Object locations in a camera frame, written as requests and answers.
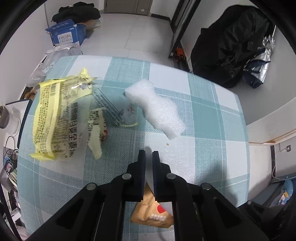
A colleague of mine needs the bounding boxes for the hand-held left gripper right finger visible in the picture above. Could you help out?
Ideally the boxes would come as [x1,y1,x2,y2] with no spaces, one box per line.
[152,151,270,241]

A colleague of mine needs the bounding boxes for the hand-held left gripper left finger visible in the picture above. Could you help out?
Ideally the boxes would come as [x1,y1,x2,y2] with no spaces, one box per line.
[30,150,147,241]

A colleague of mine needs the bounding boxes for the torn yellow wrapper strip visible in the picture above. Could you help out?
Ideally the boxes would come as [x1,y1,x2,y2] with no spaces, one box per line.
[87,108,109,160]

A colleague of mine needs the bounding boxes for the yellow bread wrapper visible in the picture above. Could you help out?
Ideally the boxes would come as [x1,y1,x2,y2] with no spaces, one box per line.
[30,68,103,161]

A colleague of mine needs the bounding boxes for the blue printed bag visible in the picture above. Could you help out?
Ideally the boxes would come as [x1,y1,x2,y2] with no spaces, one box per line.
[276,176,296,205]

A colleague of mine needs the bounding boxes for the brown paper packet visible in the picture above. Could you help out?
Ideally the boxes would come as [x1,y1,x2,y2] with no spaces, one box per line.
[130,192,174,229]

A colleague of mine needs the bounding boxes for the checked teal tablecloth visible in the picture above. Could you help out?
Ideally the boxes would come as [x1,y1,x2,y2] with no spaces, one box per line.
[17,55,250,241]

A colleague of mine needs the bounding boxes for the white foam sheet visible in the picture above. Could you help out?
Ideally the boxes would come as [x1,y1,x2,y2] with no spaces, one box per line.
[125,79,187,141]

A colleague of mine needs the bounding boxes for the clear plastic tray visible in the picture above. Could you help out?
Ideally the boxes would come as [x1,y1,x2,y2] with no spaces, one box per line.
[92,86,138,127]

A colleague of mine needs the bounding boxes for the orange and black tool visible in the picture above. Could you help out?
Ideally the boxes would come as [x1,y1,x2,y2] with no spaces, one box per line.
[174,46,192,72]

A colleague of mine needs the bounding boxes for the navy box with white top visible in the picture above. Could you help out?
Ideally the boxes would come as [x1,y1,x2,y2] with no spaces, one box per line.
[5,98,33,142]

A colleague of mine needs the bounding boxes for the small brown bag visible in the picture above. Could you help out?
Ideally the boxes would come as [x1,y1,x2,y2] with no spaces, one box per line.
[23,86,38,100]

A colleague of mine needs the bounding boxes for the white cup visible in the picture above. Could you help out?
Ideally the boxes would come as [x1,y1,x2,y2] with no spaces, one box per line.
[0,105,21,137]

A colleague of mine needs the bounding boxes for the silver foil bag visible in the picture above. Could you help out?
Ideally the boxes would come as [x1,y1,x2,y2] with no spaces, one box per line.
[242,25,277,89]

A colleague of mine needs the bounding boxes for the grey mailer bag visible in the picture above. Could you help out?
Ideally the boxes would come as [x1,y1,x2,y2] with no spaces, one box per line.
[28,44,83,87]

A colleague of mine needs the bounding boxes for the black backpack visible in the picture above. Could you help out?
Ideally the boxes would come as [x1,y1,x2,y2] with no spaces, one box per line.
[191,5,275,88]

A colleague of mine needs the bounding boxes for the black framed sliding door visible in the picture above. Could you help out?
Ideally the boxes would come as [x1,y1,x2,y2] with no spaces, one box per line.
[169,0,201,61]

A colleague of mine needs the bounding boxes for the brown paper bag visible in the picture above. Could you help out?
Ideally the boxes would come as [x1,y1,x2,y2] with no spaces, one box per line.
[80,19,102,30]

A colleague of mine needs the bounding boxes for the blue cardboard box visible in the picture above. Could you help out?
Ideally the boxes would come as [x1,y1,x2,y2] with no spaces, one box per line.
[45,19,87,47]

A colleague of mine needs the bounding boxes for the grey door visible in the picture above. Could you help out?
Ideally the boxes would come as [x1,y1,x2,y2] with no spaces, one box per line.
[104,0,153,16]

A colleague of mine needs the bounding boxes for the black clothes pile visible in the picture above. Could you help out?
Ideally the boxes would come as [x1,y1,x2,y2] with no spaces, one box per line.
[51,1,101,24]

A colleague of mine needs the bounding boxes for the tangled cables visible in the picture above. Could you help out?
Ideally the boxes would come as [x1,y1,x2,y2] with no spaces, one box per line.
[3,136,19,178]

